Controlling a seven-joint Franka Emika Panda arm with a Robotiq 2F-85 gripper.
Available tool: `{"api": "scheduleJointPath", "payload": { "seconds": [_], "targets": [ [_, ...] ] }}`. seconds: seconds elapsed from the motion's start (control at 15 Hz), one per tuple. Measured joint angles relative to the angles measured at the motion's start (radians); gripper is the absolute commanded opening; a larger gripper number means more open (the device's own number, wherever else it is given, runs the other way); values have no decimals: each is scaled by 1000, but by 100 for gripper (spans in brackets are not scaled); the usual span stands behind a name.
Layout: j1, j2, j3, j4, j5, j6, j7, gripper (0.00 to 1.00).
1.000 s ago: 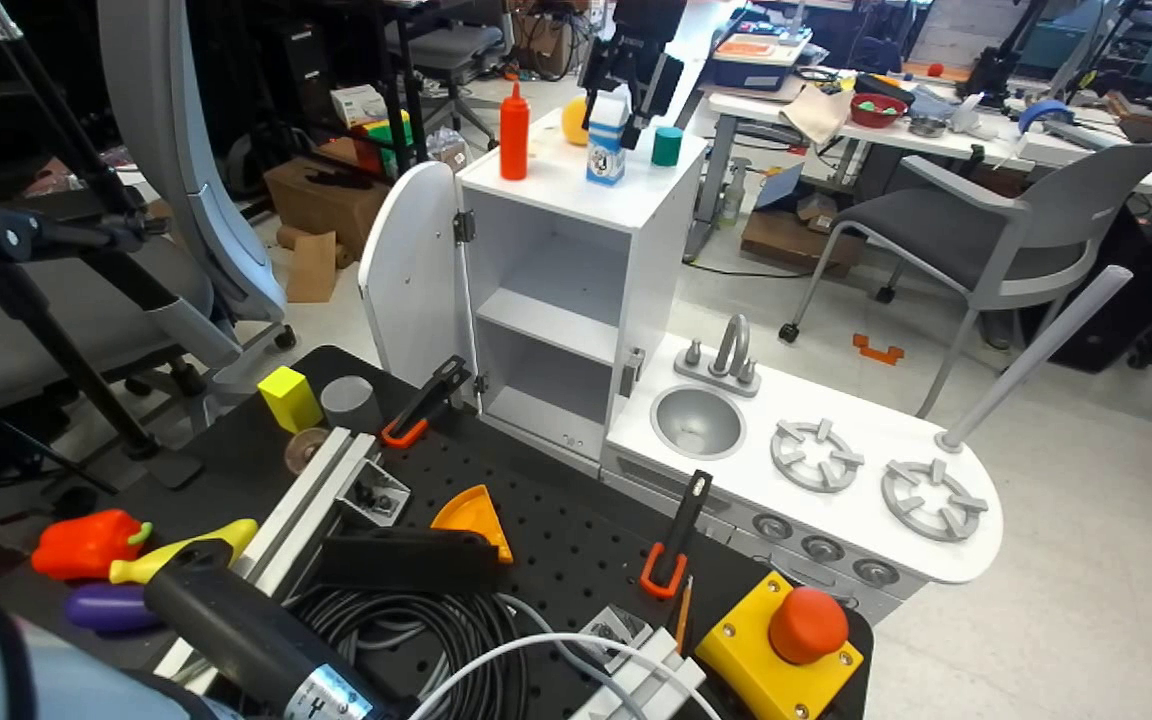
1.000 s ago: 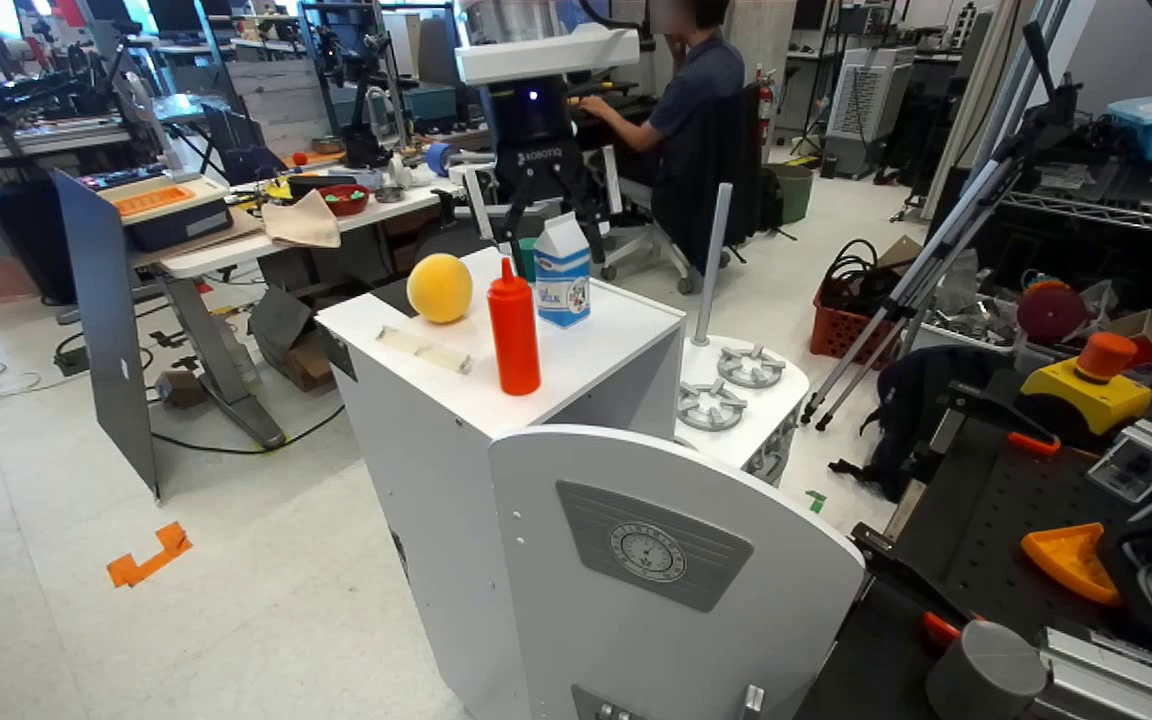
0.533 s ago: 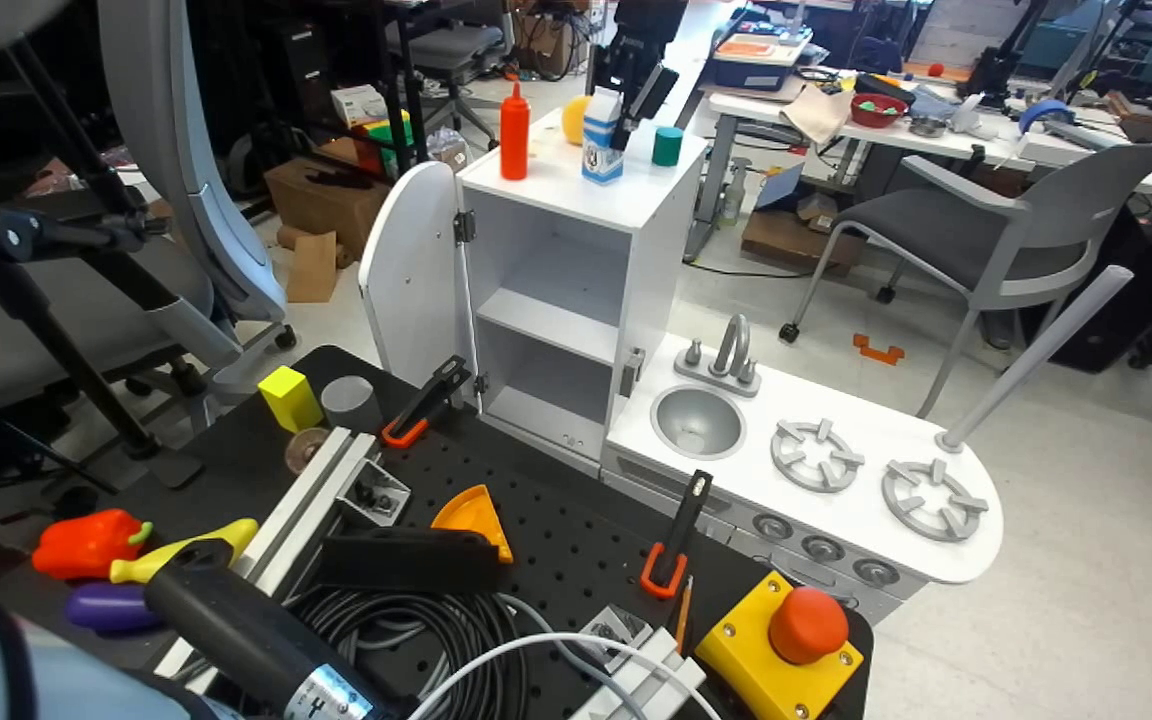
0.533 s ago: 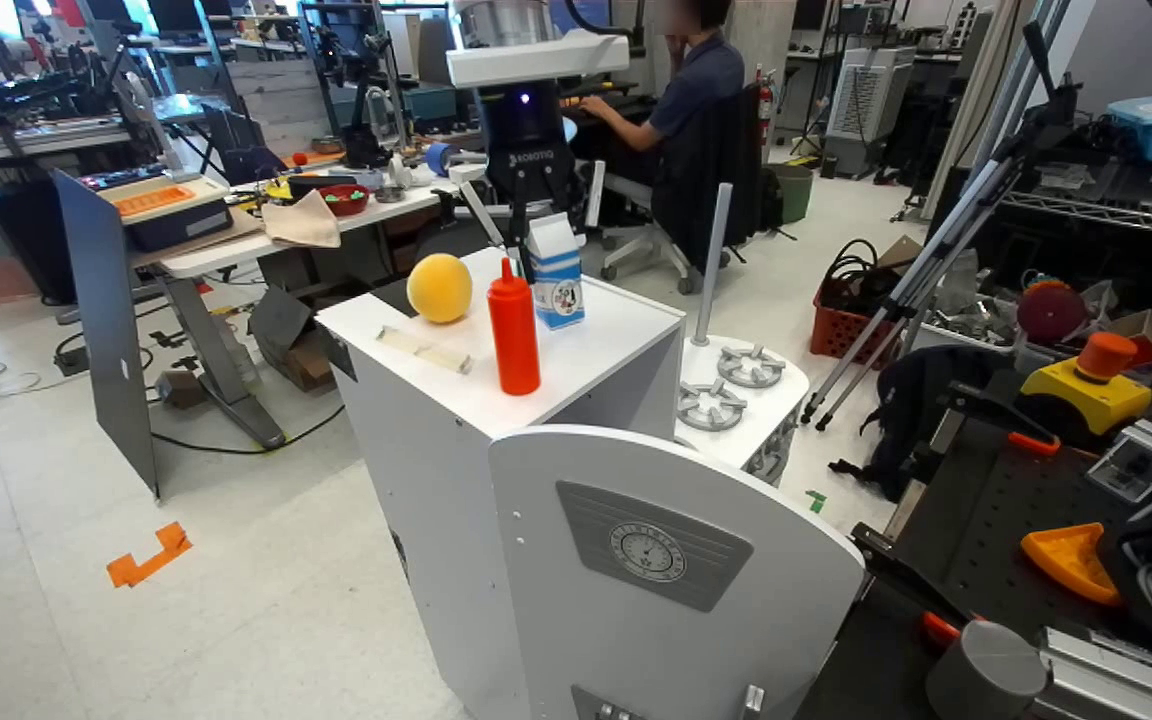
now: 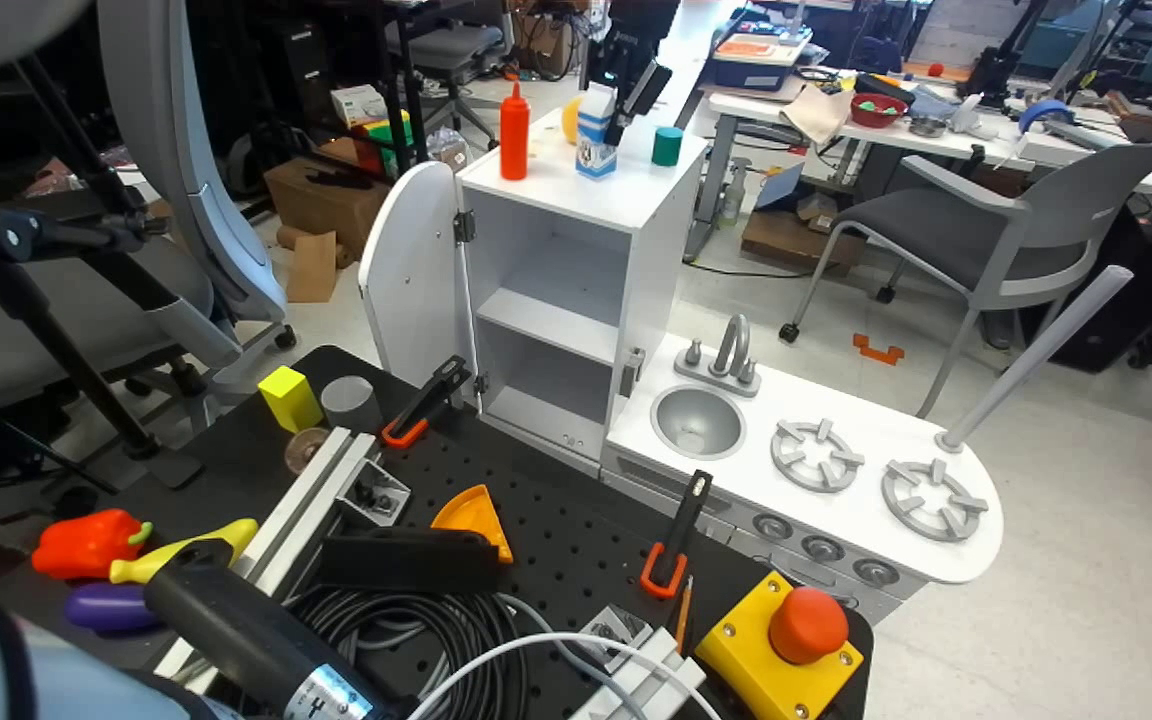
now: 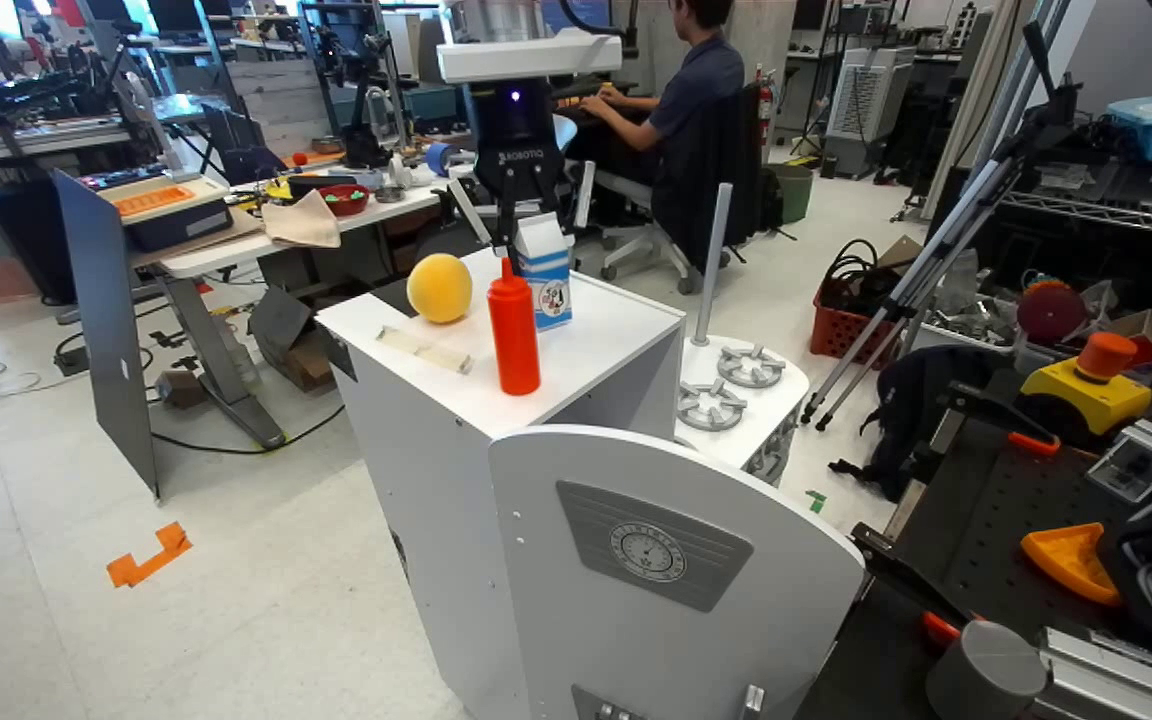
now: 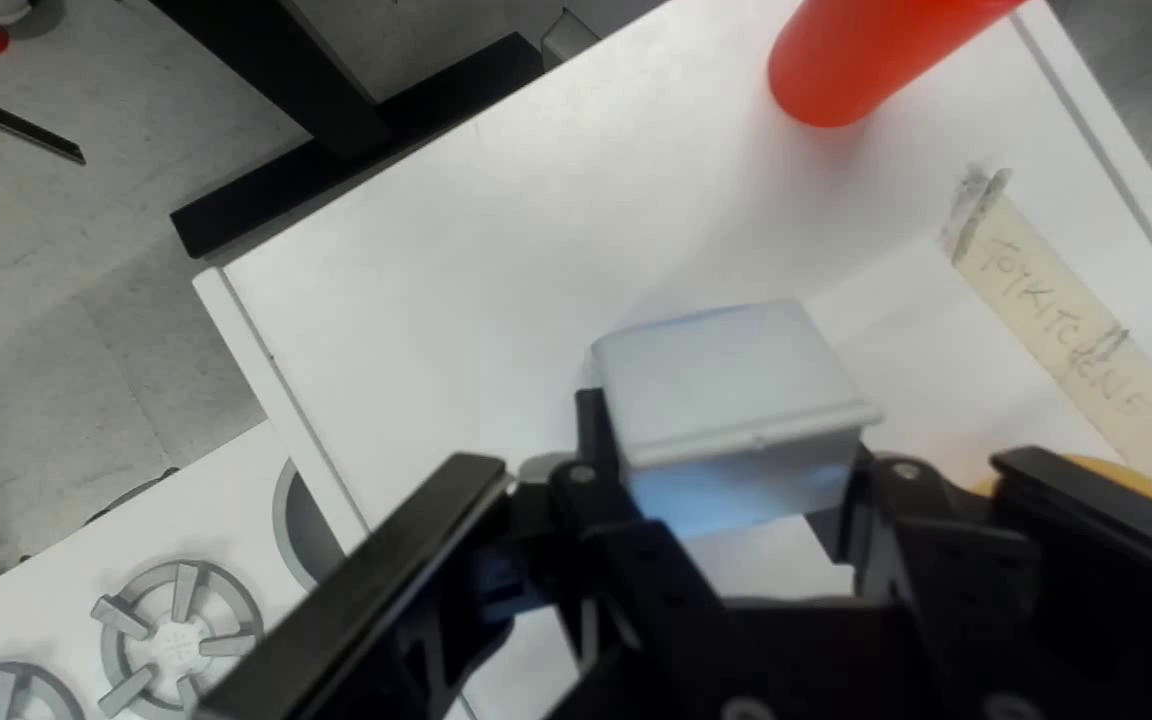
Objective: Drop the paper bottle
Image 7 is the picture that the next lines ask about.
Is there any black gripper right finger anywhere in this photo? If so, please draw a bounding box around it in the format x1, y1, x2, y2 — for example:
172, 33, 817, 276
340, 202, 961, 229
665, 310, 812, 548
810, 442, 1152, 720

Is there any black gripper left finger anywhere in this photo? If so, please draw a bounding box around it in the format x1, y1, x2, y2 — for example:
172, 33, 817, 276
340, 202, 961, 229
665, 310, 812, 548
202, 384, 719, 720

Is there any red ketchup squeeze bottle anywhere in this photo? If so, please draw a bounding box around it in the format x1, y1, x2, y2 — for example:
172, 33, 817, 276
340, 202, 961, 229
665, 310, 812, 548
765, 0, 1030, 131

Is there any grey toy sink basin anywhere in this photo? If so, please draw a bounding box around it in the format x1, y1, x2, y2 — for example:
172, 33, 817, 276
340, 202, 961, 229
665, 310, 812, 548
269, 454, 349, 592

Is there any grey toy stove burner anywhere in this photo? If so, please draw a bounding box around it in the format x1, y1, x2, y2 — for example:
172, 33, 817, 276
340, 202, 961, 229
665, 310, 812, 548
90, 554, 269, 720
0, 658, 90, 720

